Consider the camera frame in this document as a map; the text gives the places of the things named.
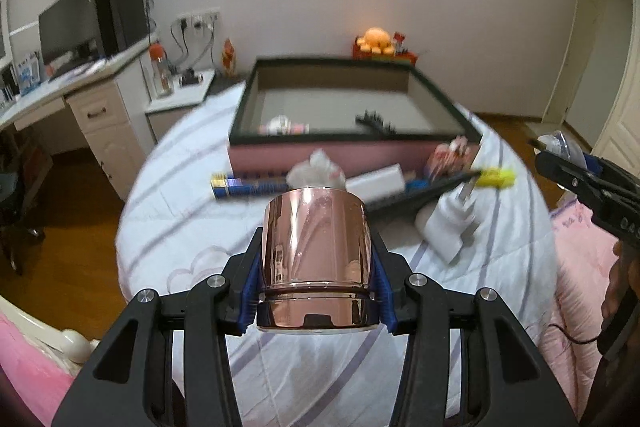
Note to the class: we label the clear plastic bottle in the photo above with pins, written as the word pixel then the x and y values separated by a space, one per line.
pixel 562 144

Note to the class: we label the white bed frame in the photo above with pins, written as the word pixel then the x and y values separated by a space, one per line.
pixel 70 339

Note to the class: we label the orange snack bag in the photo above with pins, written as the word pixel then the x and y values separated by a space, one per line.
pixel 230 57

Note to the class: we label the black computer tower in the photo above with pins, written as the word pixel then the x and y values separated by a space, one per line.
pixel 122 14

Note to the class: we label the pink blanket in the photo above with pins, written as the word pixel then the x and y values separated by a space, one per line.
pixel 575 267

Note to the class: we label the red printed storage box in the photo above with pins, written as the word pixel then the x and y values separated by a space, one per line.
pixel 402 56

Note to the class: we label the white desk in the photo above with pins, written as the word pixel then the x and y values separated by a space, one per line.
pixel 100 117

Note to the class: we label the person's right hand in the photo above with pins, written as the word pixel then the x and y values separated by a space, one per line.
pixel 622 297

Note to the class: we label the small blue object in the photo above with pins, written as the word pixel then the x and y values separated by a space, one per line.
pixel 416 185

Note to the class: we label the small black device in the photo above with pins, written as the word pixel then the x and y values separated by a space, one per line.
pixel 190 78

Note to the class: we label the black computer monitor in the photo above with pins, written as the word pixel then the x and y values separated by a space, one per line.
pixel 67 27

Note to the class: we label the pink bed sheet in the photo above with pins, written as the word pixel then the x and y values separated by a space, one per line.
pixel 30 372

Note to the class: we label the black rimmed pink storage box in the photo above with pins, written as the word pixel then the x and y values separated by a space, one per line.
pixel 325 102

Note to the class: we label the white charger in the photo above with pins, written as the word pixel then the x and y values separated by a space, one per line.
pixel 450 227

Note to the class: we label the yellow highlighter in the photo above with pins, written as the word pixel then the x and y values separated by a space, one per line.
pixel 495 177

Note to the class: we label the orange octopus plush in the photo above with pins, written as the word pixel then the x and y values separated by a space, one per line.
pixel 375 39

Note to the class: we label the rose gold metal cup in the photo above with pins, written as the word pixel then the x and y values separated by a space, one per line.
pixel 315 247

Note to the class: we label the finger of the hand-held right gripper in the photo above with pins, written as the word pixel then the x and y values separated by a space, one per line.
pixel 575 179
pixel 617 177

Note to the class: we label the orange capped clear bottle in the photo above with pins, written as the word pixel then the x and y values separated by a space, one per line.
pixel 161 72

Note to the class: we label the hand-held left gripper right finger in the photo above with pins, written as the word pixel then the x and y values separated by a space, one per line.
pixel 380 292

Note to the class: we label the white door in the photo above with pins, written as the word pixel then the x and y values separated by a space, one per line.
pixel 625 107

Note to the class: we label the white plug adapter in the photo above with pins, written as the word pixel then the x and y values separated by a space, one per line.
pixel 377 183

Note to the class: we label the white wall outlet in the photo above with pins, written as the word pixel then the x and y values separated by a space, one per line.
pixel 200 18

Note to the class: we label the blue and white packet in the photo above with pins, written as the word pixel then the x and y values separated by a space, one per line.
pixel 28 76

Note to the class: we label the blue patterned long box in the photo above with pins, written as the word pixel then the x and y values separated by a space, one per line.
pixel 245 188

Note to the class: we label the small packet in box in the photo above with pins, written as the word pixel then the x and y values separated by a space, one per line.
pixel 282 126

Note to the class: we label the white striped quilt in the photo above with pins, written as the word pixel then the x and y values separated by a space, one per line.
pixel 190 207

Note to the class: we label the dark office chair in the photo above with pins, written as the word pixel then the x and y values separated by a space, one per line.
pixel 20 197

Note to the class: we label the pink brick block toy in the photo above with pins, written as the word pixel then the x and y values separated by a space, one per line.
pixel 450 157

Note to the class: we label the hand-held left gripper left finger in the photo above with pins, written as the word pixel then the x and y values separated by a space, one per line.
pixel 251 289

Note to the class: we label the white nightstand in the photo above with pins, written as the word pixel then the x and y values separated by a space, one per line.
pixel 172 107

